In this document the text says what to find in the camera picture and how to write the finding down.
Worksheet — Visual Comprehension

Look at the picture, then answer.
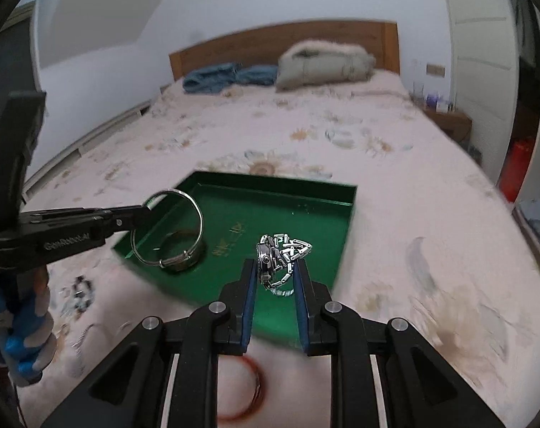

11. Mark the silver metal watch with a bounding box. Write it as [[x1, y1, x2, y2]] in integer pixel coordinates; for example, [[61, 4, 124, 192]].
[[255, 233, 314, 297]]

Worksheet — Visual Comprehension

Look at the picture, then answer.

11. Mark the wooden nightstand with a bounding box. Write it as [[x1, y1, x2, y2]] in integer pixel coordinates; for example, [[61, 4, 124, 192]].
[[423, 108, 473, 144]]

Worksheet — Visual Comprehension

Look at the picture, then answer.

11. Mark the green tray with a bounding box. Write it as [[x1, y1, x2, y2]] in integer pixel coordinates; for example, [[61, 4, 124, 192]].
[[111, 170, 358, 351]]

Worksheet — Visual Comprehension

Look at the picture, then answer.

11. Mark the wooden headboard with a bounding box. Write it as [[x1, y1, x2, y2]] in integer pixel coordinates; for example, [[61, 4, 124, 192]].
[[168, 21, 401, 82]]

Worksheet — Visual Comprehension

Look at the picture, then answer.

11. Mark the beaded bracelet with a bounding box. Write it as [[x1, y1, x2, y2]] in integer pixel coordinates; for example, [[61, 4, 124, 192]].
[[62, 276, 95, 313]]

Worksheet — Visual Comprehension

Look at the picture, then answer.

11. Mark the blue folded blanket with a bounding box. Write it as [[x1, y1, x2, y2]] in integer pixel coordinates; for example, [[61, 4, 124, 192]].
[[235, 65, 280, 87], [182, 63, 242, 95]]

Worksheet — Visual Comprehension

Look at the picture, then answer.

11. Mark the bed with floral sheet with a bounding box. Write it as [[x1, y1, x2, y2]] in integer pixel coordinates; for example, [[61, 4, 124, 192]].
[[11, 70, 540, 428]]

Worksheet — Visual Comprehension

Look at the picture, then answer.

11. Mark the red cylinder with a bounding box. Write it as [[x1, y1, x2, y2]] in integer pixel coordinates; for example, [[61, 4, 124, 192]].
[[501, 138, 532, 204]]

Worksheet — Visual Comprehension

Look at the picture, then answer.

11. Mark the person's left hand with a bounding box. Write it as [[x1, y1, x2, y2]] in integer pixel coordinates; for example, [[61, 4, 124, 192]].
[[0, 266, 57, 387]]

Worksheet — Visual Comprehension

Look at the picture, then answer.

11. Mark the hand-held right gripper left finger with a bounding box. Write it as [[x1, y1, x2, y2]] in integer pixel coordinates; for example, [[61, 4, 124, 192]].
[[40, 259, 257, 428]]

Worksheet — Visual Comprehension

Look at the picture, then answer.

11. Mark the dark brown bangle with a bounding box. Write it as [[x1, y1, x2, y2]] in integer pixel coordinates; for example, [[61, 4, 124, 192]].
[[163, 230, 208, 273]]

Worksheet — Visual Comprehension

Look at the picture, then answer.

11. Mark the white wardrobe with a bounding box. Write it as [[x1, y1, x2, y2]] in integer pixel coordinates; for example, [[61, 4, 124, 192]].
[[438, 0, 540, 279]]

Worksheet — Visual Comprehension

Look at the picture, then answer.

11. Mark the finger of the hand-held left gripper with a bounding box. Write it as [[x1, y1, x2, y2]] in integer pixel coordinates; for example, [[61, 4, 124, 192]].
[[42, 218, 140, 265], [21, 204, 153, 227]]

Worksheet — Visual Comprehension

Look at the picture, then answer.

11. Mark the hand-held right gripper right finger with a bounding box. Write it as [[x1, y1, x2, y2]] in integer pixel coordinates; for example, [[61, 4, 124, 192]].
[[294, 259, 509, 428]]

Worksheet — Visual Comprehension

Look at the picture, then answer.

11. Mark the large silver bangle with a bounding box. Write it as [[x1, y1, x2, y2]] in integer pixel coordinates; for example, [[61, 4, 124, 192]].
[[129, 190, 205, 269]]

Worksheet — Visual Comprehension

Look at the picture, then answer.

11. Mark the grey fur-trimmed jacket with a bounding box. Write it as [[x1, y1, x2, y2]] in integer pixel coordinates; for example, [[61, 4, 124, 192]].
[[274, 40, 377, 92]]

